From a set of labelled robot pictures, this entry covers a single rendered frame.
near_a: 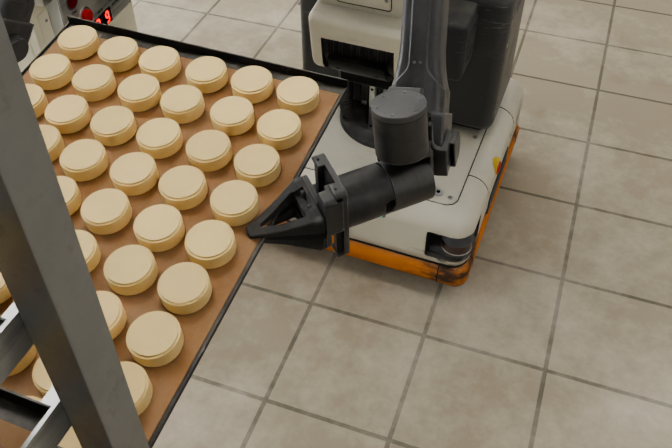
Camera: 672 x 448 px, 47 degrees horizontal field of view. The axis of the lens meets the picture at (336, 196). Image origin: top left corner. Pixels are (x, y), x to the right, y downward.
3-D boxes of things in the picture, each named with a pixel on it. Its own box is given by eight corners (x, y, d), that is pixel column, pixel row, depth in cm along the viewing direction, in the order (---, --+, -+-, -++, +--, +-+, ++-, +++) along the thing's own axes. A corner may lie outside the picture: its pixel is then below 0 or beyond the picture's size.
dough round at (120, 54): (106, 47, 100) (102, 35, 98) (144, 47, 99) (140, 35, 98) (97, 73, 96) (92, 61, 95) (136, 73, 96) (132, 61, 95)
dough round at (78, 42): (79, 66, 98) (74, 54, 96) (53, 51, 100) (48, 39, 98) (108, 45, 100) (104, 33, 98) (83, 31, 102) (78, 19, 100)
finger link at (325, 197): (261, 274, 79) (345, 243, 81) (254, 230, 74) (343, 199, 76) (240, 227, 83) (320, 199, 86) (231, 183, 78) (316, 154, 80)
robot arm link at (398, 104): (460, 148, 90) (389, 144, 93) (459, 61, 83) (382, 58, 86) (443, 213, 81) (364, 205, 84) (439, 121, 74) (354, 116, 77)
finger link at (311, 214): (263, 285, 81) (345, 255, 83) (256, 243, 75) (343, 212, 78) (242, 238, 85) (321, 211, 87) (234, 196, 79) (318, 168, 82)
